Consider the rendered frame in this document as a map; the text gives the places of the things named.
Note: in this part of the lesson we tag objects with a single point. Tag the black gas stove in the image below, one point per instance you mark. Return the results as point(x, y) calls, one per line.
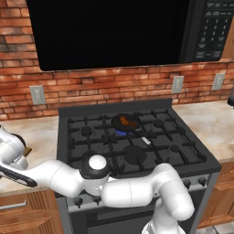
point(100, 143)

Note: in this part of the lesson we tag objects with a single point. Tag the wooden wall cupboard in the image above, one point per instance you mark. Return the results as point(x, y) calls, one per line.
point(229, 42)

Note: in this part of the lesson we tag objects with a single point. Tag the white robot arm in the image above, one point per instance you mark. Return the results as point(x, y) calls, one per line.
point(131, 192)

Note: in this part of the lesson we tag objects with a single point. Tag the wooden spatula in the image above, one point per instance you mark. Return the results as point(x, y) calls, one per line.
point(28, 151)

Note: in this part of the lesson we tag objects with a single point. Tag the black microwave oven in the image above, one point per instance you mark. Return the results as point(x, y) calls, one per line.
point(109, 30)

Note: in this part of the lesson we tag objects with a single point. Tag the black stove knob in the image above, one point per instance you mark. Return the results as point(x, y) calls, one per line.
point(186, 183)
point(202, 181)
point(78, 201)
point(97, 199)

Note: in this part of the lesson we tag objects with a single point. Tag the blue burner flame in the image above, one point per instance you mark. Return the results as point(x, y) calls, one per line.
point(120, 132)

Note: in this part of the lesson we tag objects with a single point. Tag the brown cooked chicken piece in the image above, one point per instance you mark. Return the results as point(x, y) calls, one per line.
point(126, 120)

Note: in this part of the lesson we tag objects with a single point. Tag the dark round object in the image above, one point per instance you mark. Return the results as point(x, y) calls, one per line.
point(231, 101)

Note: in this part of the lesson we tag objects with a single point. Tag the black frying pan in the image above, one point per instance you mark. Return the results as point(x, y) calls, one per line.
point(134, 129)

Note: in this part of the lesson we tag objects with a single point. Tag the grey wall outlet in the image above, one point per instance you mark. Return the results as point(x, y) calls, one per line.
point(37, 95)
point(177, 84)
point(218, 81)

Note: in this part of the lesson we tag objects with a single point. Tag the wooden drawer front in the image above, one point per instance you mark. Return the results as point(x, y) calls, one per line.
point(33, 214)

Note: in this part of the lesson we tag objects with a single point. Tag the wooden base cupboard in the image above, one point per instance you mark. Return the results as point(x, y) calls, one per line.
point(219, 198)

